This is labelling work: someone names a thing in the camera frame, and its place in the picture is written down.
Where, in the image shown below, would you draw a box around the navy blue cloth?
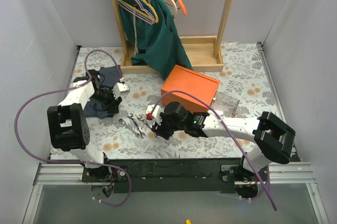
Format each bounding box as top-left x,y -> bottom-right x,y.
83,65 -> 123,119

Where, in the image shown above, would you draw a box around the steel combination wrench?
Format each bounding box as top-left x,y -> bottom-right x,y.
137,115 -> 152,131

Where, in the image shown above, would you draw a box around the orange drawer box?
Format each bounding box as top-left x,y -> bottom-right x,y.
161,65 -> 220,113

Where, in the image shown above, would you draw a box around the clear plastic drawer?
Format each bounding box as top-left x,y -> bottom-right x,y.
211,91 -> 240,118

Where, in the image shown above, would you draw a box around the steel open-end wrench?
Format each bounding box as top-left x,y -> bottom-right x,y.
128,113 -> 145,138

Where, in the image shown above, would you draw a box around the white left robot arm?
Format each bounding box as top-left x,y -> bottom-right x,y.
47,70 -> 128,182

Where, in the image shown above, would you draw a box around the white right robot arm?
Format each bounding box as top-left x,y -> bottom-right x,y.
147,102 -> 296,181

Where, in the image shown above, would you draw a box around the steel ratchet wrench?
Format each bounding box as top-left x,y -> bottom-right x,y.
118,119 -> 140,138

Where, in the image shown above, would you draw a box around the wooden clothes rack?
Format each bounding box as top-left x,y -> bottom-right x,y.
111,0 -> 232,74

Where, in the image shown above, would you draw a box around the floral table mat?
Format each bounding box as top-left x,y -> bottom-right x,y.
49,42 -> 286,160

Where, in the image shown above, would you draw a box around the green shorts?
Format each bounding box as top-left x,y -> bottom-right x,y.
119,0 -> 192,79

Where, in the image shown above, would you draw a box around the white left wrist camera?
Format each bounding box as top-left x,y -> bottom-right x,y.
112,77 -> 130,100

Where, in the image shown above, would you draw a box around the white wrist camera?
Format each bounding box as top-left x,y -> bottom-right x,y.
145,104 -> 164,125
112,77 -> 130,100

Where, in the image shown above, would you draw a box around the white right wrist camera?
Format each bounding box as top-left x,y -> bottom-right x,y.
145,104 -> 164,125

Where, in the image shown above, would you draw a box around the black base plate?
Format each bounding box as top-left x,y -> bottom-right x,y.
82,158 -> 261,199

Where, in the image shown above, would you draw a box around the aluminium frame rail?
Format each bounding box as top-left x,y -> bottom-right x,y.
23,159 -> 329,223

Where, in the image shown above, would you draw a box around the yellow wire hanger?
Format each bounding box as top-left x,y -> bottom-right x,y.
117,0 -> 159,25

